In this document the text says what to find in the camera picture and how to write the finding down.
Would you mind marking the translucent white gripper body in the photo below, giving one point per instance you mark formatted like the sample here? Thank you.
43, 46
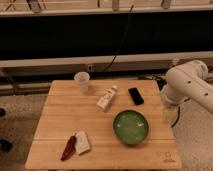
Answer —
169, 115

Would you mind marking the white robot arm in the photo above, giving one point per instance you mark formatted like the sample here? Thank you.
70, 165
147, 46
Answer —
185, 80

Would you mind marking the black smartphone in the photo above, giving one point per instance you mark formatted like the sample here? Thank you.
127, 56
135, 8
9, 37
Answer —
136, 97

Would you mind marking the green round bowl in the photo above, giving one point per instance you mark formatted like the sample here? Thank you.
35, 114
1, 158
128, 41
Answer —
130, 127

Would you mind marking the light wooden table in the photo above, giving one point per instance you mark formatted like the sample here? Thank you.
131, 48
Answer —
67, 111

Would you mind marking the white lying bottle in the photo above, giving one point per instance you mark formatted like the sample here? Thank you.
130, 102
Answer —
105, 100

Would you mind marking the white rectangular packet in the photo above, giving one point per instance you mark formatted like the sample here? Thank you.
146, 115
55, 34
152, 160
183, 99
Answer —
82, 143

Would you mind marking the clear plastic cup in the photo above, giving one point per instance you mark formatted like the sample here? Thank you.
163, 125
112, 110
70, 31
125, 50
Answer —
82, 80

